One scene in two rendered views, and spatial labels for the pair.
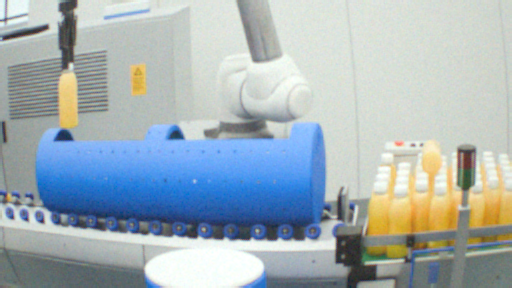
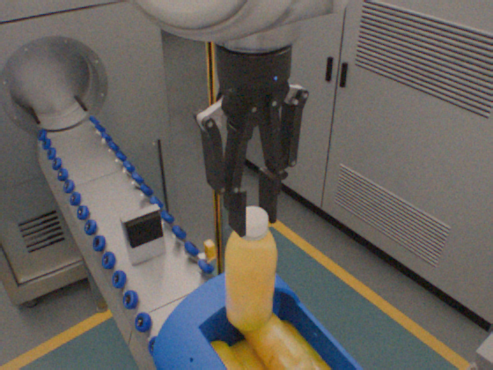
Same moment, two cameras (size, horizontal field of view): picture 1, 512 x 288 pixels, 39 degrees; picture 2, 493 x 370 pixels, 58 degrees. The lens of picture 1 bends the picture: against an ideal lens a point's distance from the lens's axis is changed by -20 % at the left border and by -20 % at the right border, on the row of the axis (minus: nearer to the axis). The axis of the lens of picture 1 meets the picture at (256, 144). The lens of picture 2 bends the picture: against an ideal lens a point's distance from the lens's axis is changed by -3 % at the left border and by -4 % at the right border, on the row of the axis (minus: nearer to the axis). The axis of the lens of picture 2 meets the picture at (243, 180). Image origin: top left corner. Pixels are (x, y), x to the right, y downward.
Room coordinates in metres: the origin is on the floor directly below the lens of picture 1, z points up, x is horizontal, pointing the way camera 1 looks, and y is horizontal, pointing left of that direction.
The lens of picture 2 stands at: (2.19, 0.28, 1.83)
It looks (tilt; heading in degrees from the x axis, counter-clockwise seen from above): 36 degrees down; 45
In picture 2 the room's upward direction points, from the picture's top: straight up
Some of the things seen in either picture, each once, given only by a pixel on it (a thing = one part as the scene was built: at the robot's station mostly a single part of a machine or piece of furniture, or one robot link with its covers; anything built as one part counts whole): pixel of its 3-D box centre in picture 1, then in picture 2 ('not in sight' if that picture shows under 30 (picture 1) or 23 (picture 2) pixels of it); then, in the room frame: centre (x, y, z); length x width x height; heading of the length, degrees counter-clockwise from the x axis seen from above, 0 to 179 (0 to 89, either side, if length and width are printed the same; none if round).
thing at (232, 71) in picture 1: (242, 86); not in sight; (2.94, 0.03, 1.24); 0.18 x 0.16 x 0.22; 36
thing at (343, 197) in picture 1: (343, 209); not in sight; (2.33, -0.23, 0.99); 0.10 x 0.02 x 0.12; 167
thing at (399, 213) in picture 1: (399, 224); not in sight; (2.13, -0.37, 0.99); 0.07 x 0.07 x 0.19
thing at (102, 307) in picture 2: not in sight; (89, 264); (2.71, 1.77, 0.31); 0.06 x 0.06 x 0.63; 77
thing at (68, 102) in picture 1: (68, 97); (250, 273); (2.51, 0.58, 1.34); 0.07 x 0.07 x 0.19
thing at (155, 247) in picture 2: not in sight; (144, 237); (2.62, 1.07, 1.00); 0.10 x 0.04 x 0.15; 167
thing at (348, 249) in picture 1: (349, 246); not in sight; (2.13, -0.23, 0.95); 0.10 x 0.07 x 0.10; 167
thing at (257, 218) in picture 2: not in sight; (252, 221); (2.51, 0.58, 1.44); 0.04 x 0.04 x 0.02
